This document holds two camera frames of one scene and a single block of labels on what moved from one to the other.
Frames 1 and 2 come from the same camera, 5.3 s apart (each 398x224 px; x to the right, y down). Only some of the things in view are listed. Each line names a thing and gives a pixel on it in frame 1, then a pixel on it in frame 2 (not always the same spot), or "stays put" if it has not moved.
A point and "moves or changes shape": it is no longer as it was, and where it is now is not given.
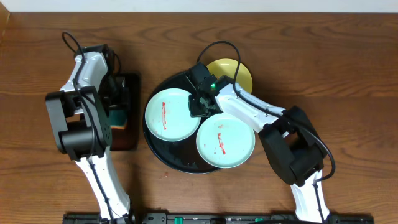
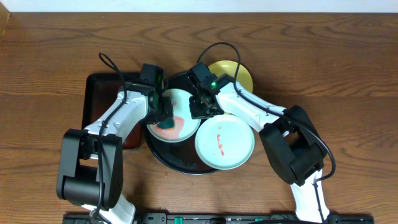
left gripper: [126, 102] → [168, 105]
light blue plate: [168, 117] stays put
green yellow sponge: [118, 119] moves or changes shape
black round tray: [183, 156] stays put
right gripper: [194, 112] stays put
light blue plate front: [225, 140] stays put
